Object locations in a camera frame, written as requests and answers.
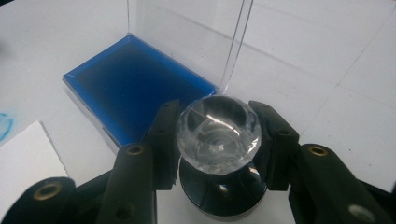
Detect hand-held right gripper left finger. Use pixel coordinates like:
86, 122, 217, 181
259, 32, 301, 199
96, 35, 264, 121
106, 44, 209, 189
96, 99, 183, 224

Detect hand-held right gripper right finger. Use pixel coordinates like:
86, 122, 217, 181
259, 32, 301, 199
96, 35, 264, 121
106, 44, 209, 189
248, 100, 393, 224

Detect crystal knob stamp black base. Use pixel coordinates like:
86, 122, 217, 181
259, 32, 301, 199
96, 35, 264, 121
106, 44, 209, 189
176, 94, 269, 220

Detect blue ink pad clear case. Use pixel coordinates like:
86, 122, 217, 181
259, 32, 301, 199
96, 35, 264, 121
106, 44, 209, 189
62, 0, 255, 148

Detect small white paper sheet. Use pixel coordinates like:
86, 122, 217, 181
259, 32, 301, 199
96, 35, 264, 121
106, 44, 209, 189
0, 119, 69, 218

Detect large white table cover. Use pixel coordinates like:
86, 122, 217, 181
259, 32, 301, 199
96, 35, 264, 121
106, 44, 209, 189
0, 0, 396, 224

